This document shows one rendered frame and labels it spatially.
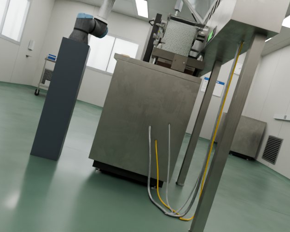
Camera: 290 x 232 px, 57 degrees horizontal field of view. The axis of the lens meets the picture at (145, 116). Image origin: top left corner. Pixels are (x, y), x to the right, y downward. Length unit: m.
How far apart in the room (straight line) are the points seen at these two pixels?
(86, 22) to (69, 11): 6.42
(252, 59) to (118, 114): 0.97
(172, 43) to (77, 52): 0.76
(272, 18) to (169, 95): 0.83
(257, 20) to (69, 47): 1.26
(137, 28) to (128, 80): 6.15
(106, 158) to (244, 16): 1.29
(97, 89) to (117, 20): 2.08
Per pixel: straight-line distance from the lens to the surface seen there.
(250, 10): 1.50
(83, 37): 2.11
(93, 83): 7.97
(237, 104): 1.48
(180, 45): 2.24
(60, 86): 2.05
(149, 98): 1.93
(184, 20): 2.62
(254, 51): 1.53
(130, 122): 1.94
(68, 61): 2.05
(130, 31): 8.05
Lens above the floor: 0.64
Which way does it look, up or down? 3 degrees down
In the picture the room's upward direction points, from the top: 17 degrees clockwise
